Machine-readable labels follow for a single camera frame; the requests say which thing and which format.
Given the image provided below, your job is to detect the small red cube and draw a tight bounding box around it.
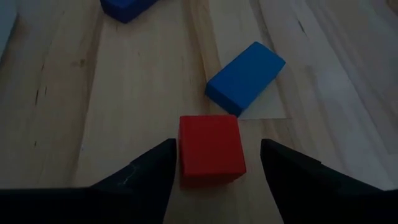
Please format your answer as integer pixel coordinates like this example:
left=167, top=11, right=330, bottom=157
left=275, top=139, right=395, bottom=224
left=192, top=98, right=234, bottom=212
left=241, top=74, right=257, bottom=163
left=178, top=114, right=248, bottom=187

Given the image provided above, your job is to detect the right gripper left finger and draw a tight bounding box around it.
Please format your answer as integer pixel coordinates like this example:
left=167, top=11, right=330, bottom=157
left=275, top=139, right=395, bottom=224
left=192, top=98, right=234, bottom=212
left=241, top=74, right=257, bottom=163
left=71, top=138, right=177, bottom=224

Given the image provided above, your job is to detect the long purple block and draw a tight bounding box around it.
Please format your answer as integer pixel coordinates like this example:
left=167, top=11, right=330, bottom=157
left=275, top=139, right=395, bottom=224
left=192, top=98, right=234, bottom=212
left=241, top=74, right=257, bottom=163
left=99, top=0, right=160, bottom=24

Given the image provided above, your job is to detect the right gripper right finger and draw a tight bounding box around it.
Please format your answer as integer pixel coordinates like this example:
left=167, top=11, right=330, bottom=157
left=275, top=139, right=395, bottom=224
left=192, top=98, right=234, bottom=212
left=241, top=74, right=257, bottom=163
left=260, top=139, right=382, bottom=224

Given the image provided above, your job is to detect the blue rectangular block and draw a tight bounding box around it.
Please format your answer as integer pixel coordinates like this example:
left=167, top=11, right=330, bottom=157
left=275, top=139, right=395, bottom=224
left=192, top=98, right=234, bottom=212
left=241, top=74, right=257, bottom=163
left=204, top=41, right=287, bottom=118

